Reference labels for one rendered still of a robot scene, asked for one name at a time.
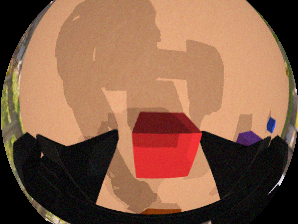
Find purple block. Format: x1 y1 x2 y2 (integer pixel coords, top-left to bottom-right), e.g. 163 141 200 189
237 131 262 145

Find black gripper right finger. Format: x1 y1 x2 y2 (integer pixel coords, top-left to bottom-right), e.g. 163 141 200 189
200 131 271 200

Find small blue block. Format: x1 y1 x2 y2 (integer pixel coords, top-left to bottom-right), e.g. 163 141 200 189
266 119 277 133

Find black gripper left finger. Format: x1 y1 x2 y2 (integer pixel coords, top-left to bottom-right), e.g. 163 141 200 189
36 129 118 204

